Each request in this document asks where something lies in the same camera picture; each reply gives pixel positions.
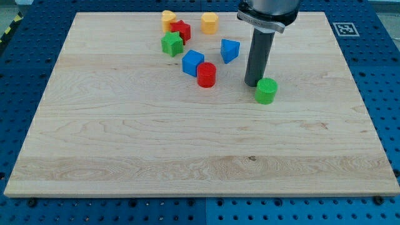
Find blue cube block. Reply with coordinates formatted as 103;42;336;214
182;50;205;77

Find green cylinder block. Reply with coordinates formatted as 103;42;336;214
255;78;278;104

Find yellow hexagon block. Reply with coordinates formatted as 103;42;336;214
201;12;219;34

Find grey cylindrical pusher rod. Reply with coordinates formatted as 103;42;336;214
244;28;274;87

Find yellow black hazard tape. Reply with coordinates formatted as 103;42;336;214
1;12;24;45

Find blue triangular prism block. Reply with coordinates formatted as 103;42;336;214
220;39;240;64

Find green star block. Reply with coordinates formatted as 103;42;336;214
161;31;184;57

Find yellow heart block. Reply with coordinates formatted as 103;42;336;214
161;10;177;33

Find red star block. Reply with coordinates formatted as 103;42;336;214
171;20;191;46

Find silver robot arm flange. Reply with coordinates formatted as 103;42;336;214
237;0;301;34

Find light wooden board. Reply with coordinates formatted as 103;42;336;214
4;12;399;198

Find red cylinder block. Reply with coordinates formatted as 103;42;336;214
197;62;216;88

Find black white fiducial marker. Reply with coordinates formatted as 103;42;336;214
333;22;359;37

